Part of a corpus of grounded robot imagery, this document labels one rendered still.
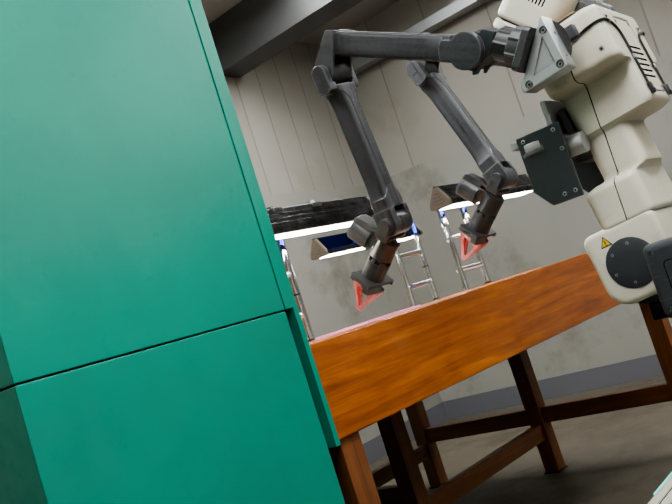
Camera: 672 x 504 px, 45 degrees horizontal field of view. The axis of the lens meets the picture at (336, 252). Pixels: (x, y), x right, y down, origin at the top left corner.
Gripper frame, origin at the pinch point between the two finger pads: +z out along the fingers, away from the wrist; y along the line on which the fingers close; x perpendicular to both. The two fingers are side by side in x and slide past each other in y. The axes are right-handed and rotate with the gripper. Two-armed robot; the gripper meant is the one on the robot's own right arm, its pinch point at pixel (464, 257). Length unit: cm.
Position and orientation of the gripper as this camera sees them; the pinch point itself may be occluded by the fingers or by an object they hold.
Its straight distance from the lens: 228.2
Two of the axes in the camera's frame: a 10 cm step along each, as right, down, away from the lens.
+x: 6.9, 5.3, -5.0
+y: -6.4, 1.2, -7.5
